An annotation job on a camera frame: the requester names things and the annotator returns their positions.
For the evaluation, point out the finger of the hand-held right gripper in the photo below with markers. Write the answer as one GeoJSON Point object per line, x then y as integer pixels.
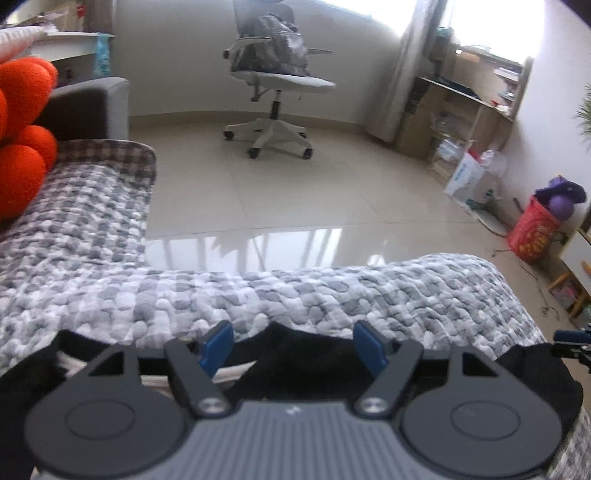
{"type": "Point", "coordinates": [577, 344]}

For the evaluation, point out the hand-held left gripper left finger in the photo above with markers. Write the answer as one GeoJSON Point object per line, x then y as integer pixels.
{"type": "Point", "coordinates": [217, 348]}

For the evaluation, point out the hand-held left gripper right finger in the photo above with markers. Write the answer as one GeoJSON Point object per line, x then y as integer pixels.
{"type": "Point", "coordinates": [371, 348]}

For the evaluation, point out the beige and black shirt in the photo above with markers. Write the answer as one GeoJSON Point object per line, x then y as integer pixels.
{"type": "Point", "coordinates": [295, 364]}

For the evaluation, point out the white side cabinet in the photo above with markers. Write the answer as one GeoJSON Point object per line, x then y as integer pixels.
{"type": "Point", "coordinates": [579, 258]}

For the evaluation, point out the red bag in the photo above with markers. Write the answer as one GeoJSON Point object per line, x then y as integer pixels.
{"type": "Point", "coordinates": [533, 230]}

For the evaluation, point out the purple plush toy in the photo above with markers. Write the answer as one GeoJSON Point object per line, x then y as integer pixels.
{"type": "Point", "coordinates": [561, 194]}

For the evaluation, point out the grey white quilted blanket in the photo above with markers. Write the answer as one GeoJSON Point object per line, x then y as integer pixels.
{"type": "Point", "coordinates": [92, 258]}

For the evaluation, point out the white cardboard box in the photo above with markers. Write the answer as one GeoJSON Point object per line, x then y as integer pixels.
{"type": "Point", "coordinates": [466, 177]}

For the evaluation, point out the green potted plant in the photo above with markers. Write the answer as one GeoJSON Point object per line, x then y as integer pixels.
{"type": "Point", "coordinates": [585, 115]}

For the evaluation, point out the wooden shelf desk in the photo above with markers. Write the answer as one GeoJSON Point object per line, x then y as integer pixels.
{"type": "Point", "coordinates": [461, 110]}

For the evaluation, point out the orange pumpkin cushion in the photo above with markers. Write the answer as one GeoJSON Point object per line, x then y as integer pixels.
{"type": "Point", "coordinates": [23, 170]}

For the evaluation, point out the white office chair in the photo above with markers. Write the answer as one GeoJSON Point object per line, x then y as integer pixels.
{"type": "Point", "coordinates": [277, 83]}

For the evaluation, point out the grey sofa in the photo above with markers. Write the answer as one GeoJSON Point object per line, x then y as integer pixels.
{"type": "Point", "coordinates": [87, 106]}

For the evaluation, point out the grey curtain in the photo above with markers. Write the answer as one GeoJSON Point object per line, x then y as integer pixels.
{"type": "Point", "coordinates": [406, 69]}

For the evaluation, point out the grey backpack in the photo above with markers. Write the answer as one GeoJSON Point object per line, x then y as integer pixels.
{"type": "Point", "coordinates": [277, 46]}

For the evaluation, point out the blue plastic bag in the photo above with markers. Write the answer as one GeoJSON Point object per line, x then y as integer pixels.
{"type": "Point", "coordinates": [102, 57]}

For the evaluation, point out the white desk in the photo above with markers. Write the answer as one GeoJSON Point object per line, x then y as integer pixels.
{"type": "Point", "coordinates": [69, 44]}

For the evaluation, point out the white pillow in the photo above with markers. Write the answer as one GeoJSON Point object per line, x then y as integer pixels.
{"type": "Point", "coordinates": [16, 41]}

